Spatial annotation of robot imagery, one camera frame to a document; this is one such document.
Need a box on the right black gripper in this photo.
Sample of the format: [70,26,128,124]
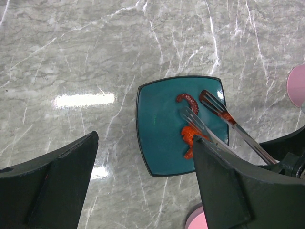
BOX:
[260,127,305,178]

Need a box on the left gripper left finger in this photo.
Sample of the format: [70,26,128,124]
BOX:
[0,131,99,229]

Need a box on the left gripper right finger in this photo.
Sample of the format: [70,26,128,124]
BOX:
[193,136,305,229]

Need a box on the dark red octopus tentacle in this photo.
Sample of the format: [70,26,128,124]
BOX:
[176,93,199,115]

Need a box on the teal square plate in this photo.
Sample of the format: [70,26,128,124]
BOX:
[136,75,226,177]

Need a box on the pink round lid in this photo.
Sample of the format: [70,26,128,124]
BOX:
[185,206,208,229]

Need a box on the pink cylindrical container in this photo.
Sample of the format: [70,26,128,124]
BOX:
[286,64,305,108]

